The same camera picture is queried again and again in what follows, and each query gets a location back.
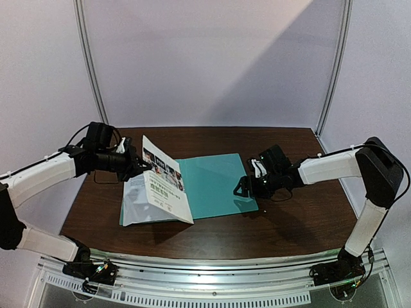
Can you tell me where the teal plastic folder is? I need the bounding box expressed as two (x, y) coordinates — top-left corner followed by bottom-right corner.
(119, 152), (259, 227)

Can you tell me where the left aluminium corner post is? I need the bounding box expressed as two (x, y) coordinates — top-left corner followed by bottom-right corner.
(73, 0), (109, 124)

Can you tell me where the perforated metal cable tray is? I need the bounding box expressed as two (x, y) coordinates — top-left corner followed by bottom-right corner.
(39, 274), (312, 307)

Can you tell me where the aluminium front rail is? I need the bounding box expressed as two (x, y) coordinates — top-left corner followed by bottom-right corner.
(37, 246), (391, 291)

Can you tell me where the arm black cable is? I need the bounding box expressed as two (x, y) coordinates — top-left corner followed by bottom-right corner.
(62, 125), (91, 151)
(365, 144), (411, 206)

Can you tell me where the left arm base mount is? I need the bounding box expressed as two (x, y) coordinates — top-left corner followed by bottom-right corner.
(62, 260), (119, 286)

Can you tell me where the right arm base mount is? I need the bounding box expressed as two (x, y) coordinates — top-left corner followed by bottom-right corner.
(309, 257), (374, 289)

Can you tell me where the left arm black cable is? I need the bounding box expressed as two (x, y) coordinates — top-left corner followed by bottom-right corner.
(62, 125), (91, 151)

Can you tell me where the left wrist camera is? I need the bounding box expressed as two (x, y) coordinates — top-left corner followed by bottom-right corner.
(83, 122), (113, 150)

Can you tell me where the colour printed brochure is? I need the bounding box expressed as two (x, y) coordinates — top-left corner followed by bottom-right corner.
(142, 135), (194, 224)

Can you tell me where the aluminium corner post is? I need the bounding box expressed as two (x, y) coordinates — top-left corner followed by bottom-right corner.
(314, 0), (353, 139)
(73, 0), (109, 124)

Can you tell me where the white text paper sheet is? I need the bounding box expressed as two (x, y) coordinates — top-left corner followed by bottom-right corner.
(119, 175), (174, 227)

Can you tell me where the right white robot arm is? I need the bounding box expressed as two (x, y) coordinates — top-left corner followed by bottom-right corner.
(233, 137), (407, 280)

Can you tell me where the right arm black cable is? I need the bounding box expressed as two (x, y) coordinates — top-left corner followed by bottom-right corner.
(365, 144), (411, 206)

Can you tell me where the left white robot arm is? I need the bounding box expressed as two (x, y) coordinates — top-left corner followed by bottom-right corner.
(1, 146), (150, 278)

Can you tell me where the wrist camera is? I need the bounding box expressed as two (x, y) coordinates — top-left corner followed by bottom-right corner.
(259, 144), (292, 173)
(83, 122), (113, 150)

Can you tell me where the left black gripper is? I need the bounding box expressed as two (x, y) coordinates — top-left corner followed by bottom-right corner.
(96, 144), (152, 182)

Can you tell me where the right aluminium corner post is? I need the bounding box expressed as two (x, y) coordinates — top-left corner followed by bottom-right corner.
(314, 0), (353, 139)

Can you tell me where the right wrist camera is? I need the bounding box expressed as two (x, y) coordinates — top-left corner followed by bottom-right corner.
(259, 144), (292, 173)

